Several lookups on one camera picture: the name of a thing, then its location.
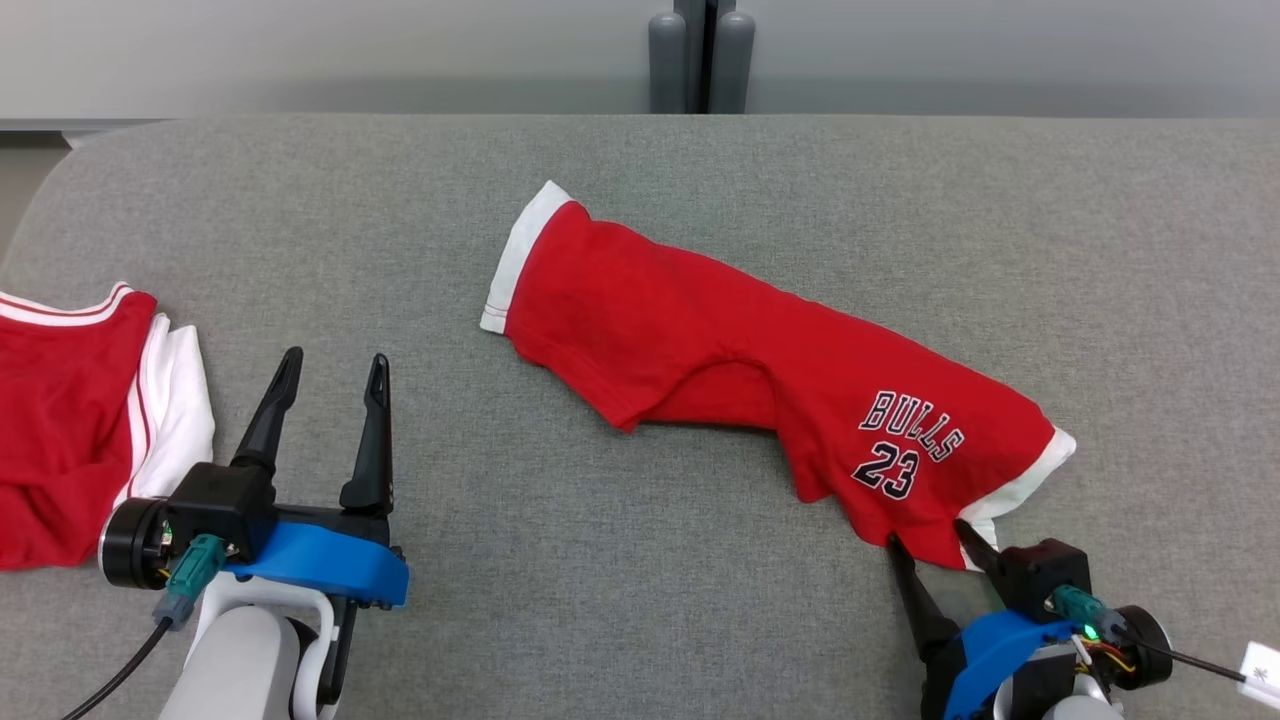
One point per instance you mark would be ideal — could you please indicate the right gripper, blue plate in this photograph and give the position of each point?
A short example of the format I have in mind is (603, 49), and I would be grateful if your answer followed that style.
(1000, 645)

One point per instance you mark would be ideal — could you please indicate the left gripper, blue plate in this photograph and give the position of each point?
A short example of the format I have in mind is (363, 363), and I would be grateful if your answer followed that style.
(320, 560)

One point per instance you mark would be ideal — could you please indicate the red Bulls basketball shorts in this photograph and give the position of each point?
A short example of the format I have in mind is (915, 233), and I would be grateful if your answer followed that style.
(700, 330)

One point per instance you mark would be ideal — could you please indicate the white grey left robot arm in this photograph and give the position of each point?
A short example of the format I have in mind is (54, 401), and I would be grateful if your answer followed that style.
(240, 660)

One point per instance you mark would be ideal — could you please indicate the red and white jersey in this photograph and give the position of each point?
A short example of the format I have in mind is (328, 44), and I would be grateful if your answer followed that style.
(60, 420)

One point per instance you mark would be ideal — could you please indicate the grey post with dark slot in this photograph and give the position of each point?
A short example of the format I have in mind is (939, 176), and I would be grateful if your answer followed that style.
(700, 60)

